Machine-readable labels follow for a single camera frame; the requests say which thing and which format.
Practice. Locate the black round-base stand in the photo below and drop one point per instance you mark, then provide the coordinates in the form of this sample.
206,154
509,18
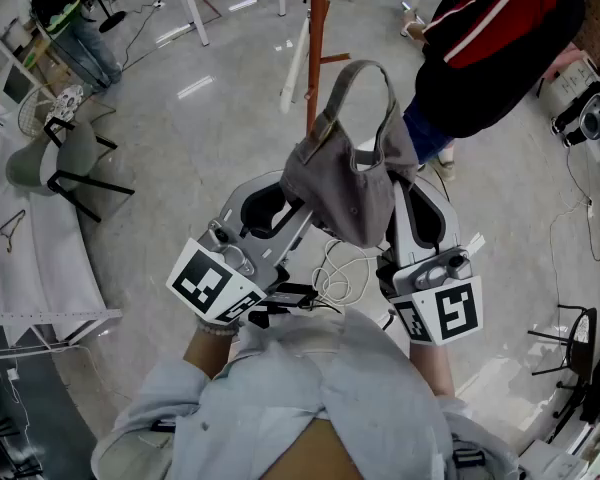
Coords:
112,20

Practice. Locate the person's left forearm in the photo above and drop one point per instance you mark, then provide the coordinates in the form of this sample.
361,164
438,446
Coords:
205,355

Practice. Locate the pink chair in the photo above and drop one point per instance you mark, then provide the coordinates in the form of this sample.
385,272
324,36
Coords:
570,60

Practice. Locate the grey white machine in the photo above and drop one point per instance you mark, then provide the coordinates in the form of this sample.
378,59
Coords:
597,115

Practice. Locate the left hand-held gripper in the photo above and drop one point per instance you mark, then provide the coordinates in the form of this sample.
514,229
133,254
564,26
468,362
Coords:
205,278

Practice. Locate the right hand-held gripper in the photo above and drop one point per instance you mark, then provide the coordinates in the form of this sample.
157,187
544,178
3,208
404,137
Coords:
450,308

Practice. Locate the brown wooden coat rack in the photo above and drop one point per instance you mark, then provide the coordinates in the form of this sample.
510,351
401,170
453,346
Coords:
317,43

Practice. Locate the person's right forearm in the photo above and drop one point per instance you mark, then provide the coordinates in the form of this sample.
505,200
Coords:
430,368

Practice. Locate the white storage box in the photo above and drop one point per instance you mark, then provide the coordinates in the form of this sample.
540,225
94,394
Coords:
572,84

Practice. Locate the white table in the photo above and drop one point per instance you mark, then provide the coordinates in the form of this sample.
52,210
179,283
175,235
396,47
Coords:
196,13

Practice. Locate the thin clothes hanger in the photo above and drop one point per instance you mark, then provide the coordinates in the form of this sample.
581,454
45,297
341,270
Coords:
11,224

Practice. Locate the grey chair with black legs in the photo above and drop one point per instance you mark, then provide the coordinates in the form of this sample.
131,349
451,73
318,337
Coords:
70,158

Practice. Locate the person's chest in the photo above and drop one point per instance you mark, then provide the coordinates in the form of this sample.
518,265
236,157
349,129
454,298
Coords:
315,453

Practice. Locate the white perforated metal beam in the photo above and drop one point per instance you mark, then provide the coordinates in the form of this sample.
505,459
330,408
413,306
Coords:
55,317

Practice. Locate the white curved bench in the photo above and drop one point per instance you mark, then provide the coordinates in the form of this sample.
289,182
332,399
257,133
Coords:
40,268

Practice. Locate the person's light blue shirt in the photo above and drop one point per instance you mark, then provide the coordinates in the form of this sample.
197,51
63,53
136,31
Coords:
260,393

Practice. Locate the white long tube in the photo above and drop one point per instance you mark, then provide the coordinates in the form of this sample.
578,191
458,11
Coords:
295,63

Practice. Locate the black metal chair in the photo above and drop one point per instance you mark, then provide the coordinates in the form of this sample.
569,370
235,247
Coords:
582,343

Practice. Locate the black battery pack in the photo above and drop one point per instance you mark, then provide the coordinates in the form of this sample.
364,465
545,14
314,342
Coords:
285,295

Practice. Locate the round patterned cushion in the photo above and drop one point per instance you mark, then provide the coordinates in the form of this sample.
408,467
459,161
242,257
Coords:
65,103

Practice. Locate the grey baseball cap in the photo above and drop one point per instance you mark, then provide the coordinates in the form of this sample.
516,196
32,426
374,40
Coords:
340,193

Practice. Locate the white desk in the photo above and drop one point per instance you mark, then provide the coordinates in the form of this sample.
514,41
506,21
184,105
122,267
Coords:
570,458

